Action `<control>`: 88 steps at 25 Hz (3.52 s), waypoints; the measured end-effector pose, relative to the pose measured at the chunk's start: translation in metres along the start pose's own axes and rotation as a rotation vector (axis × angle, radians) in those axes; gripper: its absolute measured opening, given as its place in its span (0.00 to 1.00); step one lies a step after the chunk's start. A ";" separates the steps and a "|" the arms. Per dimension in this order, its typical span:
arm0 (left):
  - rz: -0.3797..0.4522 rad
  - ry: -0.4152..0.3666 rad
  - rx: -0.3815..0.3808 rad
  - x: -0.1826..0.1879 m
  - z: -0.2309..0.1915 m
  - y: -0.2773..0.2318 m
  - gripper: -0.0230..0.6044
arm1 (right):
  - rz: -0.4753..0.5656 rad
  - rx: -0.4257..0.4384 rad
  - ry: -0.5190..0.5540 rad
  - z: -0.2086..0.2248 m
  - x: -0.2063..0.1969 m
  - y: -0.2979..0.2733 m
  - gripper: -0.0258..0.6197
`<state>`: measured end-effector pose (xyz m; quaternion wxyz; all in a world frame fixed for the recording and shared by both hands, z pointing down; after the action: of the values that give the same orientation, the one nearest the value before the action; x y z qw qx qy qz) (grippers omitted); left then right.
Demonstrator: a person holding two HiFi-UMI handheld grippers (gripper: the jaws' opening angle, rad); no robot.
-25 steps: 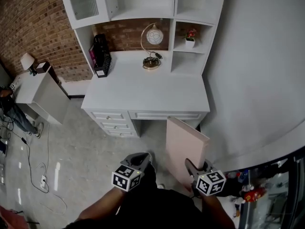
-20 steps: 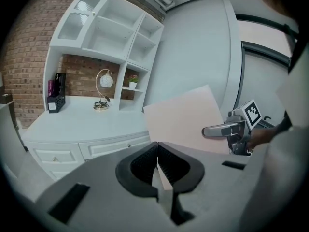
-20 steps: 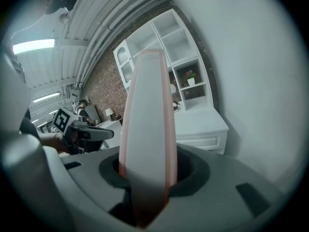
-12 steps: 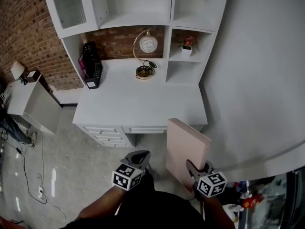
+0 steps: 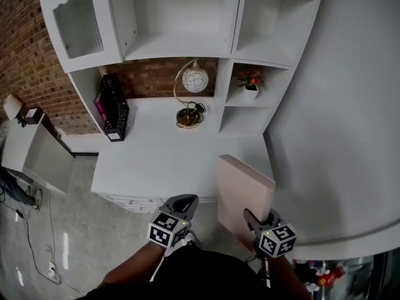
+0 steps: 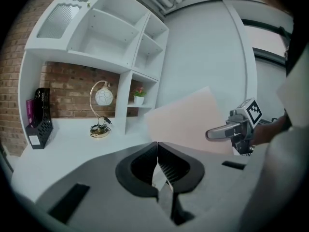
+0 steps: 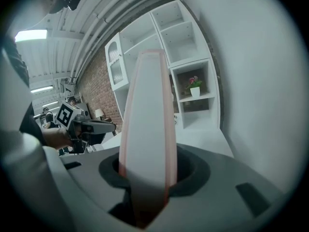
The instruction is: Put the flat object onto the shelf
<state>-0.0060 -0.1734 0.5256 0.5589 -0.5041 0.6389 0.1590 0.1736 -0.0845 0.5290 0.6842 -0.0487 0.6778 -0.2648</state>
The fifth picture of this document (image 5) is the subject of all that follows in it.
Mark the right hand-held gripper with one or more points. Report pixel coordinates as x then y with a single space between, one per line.
278 241

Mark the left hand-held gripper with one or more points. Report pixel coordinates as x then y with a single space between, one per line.
167 231

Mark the pink folder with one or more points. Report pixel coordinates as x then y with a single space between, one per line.
240 192

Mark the white desk with hutch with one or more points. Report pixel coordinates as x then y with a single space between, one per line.
178 47

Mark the person's right forearm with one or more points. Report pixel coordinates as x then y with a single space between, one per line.
286 277

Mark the person's left forearm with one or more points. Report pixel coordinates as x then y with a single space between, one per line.
134 264

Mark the white drawer front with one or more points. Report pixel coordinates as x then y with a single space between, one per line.
206 199

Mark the white drawer with knob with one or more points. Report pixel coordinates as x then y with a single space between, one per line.
140 208
131 199

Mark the gold globe desk lamp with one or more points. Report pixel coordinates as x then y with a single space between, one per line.
195 80

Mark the person's left white shoe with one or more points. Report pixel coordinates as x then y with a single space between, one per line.
187 241

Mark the person's black shirt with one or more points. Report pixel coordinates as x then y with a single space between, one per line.
200 277

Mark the red packet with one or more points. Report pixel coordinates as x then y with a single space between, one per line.
329 277

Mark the black perforated file holder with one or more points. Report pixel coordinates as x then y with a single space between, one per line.
117 114

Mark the magenta book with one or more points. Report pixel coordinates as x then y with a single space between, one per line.
100 108

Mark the black glass cabinet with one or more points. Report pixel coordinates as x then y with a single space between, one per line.
384 277

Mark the red potted flower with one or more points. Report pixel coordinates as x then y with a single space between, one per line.
251 83

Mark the white side table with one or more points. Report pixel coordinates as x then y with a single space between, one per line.
43 161

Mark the white power strip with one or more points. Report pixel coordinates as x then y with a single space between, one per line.
51 269

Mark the brown box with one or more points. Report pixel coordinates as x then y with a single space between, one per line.
32 116

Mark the white shade table lamp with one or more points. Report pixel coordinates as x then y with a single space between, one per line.
12 106

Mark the ribbed glass cabinet door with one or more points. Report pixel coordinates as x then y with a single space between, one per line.
78 27

